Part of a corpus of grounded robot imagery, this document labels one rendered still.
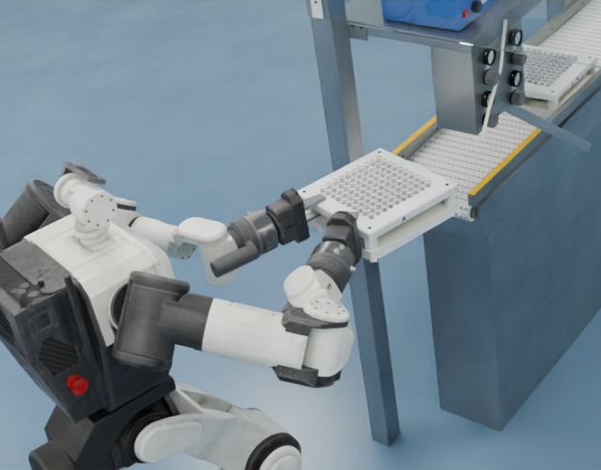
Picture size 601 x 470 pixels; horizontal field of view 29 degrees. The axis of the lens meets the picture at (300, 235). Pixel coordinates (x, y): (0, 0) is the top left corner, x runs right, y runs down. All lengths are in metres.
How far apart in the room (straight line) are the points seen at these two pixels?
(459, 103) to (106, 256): 0.94
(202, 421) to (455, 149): 1.07
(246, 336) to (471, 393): 1.54
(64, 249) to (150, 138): 3.06
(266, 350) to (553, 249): 1.59
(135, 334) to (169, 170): 2.97
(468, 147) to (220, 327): 1.28
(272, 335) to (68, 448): 0.54
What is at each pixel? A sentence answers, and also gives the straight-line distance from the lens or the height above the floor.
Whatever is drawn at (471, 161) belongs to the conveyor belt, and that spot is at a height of 0.83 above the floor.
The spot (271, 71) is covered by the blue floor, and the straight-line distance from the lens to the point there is 5.50.
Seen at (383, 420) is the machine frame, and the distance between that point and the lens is 3.30.
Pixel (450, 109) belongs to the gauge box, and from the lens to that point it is 2.63.
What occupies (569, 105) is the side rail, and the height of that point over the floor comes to 0.86.
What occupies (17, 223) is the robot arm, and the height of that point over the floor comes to 1.23.
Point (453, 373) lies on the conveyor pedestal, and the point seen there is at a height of 0.16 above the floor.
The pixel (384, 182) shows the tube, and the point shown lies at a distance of 2.46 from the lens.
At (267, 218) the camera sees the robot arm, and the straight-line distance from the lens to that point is 2.37.
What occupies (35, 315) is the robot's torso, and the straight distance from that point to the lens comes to 1.98.
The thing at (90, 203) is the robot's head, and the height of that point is 1.35.
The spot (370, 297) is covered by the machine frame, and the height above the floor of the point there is 0.52.
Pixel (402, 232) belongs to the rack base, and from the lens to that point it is 2.40.
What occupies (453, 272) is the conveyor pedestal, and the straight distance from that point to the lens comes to 3.09.
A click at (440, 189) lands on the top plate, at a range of 2.44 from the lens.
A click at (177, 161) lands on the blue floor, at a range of 4.88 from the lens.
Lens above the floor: 2.33
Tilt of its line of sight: 33 degrees down
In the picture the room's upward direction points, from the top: 10 degrees counter-clockwise
